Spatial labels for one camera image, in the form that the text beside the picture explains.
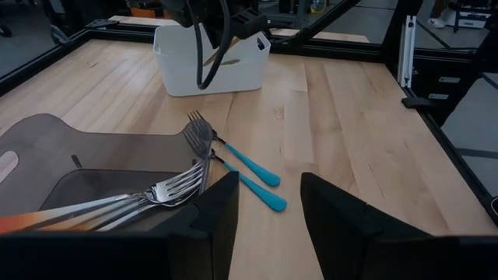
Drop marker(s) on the gold metal fork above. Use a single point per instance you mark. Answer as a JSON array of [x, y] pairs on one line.
[[209, 61]]

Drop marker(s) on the grey translucent plastic bin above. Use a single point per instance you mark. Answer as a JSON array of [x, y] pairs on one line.
[[58, 132]]

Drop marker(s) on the silver aluminium bar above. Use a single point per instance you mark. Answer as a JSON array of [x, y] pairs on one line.
[[406, 50]]

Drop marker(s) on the black aluminium table frame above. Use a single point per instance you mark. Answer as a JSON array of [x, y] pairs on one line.
[[330, 48]]

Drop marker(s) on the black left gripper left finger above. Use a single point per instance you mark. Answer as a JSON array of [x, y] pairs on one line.
[[116, 256]]

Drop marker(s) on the white plastic bin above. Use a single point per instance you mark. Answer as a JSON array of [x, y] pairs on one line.
[[241, 78]]

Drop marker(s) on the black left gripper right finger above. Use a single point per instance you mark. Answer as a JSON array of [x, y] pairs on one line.
[[389, 256]]

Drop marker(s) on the person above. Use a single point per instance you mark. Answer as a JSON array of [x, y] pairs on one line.
[[435, 23]]

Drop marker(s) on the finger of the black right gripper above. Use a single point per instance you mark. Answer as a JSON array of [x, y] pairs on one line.
[[249, 24], [222, 36]]

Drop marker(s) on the white storage box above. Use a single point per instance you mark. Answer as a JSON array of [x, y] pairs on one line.
[[472, 19]]

